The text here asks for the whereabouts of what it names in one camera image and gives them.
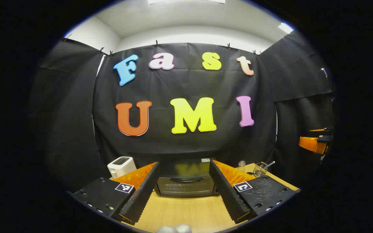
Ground white toaster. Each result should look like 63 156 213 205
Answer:
107 156 137 179

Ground metal wire holder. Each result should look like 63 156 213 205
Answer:
253 162 268 177

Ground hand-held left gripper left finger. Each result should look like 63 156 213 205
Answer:
72 162 160 226

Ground black electric oven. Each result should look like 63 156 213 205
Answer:
153 158 220 198

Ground ceiling light panel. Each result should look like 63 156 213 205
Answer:
148 0 226 5
278 22 294 34

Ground black backdrop cloth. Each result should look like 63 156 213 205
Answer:
28 31 339 194

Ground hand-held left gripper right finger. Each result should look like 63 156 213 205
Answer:
209 159 301 224

